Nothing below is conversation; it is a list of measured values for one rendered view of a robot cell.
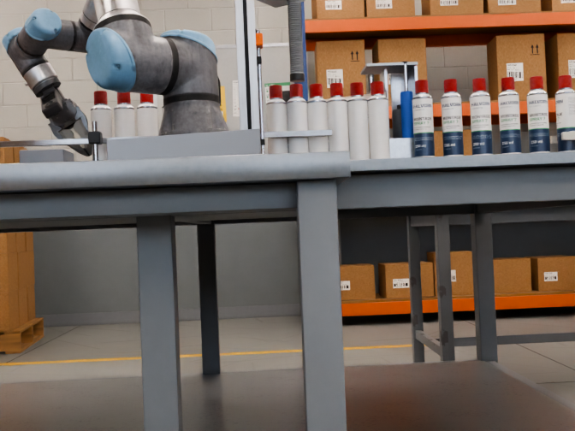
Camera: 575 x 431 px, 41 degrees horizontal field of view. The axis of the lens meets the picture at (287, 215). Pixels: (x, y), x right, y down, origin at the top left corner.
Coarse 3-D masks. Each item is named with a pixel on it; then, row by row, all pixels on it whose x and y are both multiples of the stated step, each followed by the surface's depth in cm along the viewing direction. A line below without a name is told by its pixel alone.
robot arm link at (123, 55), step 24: (96, 0) 151; (120, 0) 149; (96, 24) 148; (120, 24) 146; (144, 24) 149; (96, 48) 146; (120, 48) 143; (144, 48) 146; (168, 48) 150; (96, 72) 147; (120, 72) 144; (144, 72) 146; (168, 72) 149
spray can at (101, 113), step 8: (96, 96) 191; (104, 96) 192; (96, 104) 191; (104, 104) 192; (96, 112) 190; (104, 112) 190; (96, 120) 190; (104, 120) 190; (104, 128) 190; (104, 136) 190; (104, 144) 190; (104, 152) 190
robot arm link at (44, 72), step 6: (36, 66) 190; (42, 66) 190; (48, 66) 192; (30, 72) 190; (36, 72) 190; (42, 72) 190; (48, 72) 191; (54, 72) 193; (24, 78) 192; (30, 78) 190; (36, 78) 190; (42, 78) 190; (48, 78) 191; (30, 84) 191; (36, 84) 190
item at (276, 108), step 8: (272, 88) 193; (280, 88) 193; (272, 96) 193; (280, 96) 193; (272, 104) 192; (280, 104) 192; (272, 112) 192; (280, 112) 192; (272, 120) 192; (280, 120) 192; (272, 128) 192; (280, 128) 192; (272, 144) 192; (280, 144) 192; (272, 152) 192; (280, 152) 192
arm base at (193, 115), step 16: (176, 96) 153; (192, 96) 153; (208, 96) 154; (176, 112) 153; (192, 112) 152; (208, 112) 153; (160, 128) 155; (176, 128) 151; (192, 128) 151; (208, 128) 152; (224, 128) 155
